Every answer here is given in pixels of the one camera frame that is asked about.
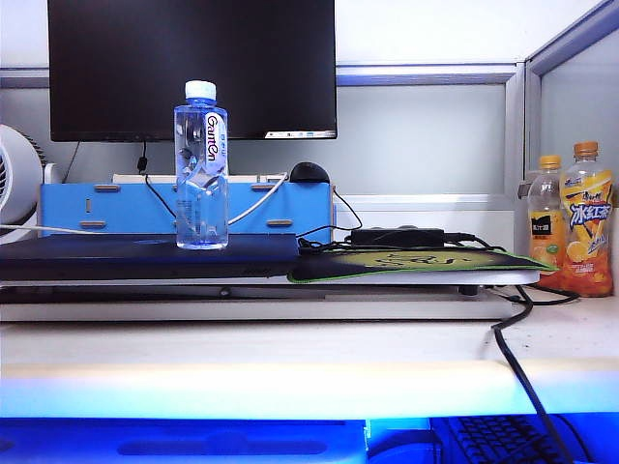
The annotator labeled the clear mineral water bottle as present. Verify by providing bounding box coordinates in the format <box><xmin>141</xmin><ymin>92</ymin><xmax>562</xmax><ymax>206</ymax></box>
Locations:
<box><xmin>173</xmin><ymin>80</ymin><xmax>230</xmax><ymax>251</ymax></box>

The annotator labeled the dark closed laptop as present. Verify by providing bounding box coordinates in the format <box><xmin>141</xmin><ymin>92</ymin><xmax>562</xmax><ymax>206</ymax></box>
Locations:
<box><xmin>0</xmin><ymin>233</ymin><xmax>302</xmax><ymax>281</ymax></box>

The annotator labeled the small orange juice bottle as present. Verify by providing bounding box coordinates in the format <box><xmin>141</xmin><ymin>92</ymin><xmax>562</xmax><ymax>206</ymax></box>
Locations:
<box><xmin>527</xmin><ymin>155</ymin><xmax>566</xmax><ymax>277</ymax></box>

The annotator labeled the large iced tea bottle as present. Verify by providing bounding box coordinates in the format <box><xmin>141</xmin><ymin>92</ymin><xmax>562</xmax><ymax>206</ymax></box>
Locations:
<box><xmin>560</xmin><ymin>140</ymin><xmax>617</xmax><ymax>298</ymax></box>

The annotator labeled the black computer mouse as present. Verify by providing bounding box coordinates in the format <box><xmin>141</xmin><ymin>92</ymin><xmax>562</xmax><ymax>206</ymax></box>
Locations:
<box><xmin>288</xmin><ymin>161</ymin><xmax>332</xmax><ymax>185</ymax></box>

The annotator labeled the black power adapter brick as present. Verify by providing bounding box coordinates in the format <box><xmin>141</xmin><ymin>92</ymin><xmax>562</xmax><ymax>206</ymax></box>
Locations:
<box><xmin>350</xmin><ymin>226</ymin><xmax>447</xmax><ymax>248</ymax></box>

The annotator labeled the white raised desk platform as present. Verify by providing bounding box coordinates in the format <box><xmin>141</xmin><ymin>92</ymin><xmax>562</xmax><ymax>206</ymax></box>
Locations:
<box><xmin>0</xmin><ymin>268</ymin><xmax>542</xmax><ymax>323</ymax></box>

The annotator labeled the black green-edged mouse pad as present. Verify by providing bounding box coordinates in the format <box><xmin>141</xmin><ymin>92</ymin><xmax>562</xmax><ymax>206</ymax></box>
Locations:
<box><xmin>287</xmin><ymin>244</ymin><xmax>561</xmax><ymax>284</ymax></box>

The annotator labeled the black computer monitor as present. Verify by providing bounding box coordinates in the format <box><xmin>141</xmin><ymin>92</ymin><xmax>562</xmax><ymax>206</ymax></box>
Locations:
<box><xmin>46</xmin><ymin>0</ymin><xmax>339</xmax><ymax>143</ymax></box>

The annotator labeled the black keyboard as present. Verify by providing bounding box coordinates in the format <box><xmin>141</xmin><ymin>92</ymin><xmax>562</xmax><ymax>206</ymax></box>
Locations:
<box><xmin>443</xmin><ymin>415</ymin><xmax>565</xmax><ymax>464</ymax></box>

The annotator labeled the white round desk fan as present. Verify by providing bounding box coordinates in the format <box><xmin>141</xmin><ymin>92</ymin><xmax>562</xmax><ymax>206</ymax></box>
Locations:
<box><xmin>0</xmin><ymin>124</ymin><xmax>45</xmax><ymax>243</ymax></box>

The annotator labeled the thin black mouse cable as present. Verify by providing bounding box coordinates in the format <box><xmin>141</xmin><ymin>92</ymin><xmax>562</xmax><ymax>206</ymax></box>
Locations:
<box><xmin>296</xmin><ymin>189</ymin><xmax>364</xmax><ymax>253</ymax></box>

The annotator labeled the white cable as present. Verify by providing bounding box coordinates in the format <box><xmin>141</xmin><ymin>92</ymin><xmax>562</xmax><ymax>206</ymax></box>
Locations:
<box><xmin>0</xmin><ymin>171</ymin><xmax>290</xmax><ymax>236</ymax></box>

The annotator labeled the thin black monitor cable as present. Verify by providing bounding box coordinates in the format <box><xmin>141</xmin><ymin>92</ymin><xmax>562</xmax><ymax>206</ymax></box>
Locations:
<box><xmin>136</xmin><ymin>140</ymin><xmax>178</xmax><ymax>218</ymax></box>

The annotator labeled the grey aluminium partition frame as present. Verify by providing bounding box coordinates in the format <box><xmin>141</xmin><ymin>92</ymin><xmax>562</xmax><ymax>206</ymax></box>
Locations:
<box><xmin>0</xmin><ymin>0</ymin><xmax>619</xmax><ymax>214</ymax></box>

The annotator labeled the thick black cable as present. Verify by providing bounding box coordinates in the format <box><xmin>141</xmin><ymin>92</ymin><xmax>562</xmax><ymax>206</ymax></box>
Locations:
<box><xmin>491</xmin><ymin>283</ymin><xmax>581</xmax><ymax>464</ymax></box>

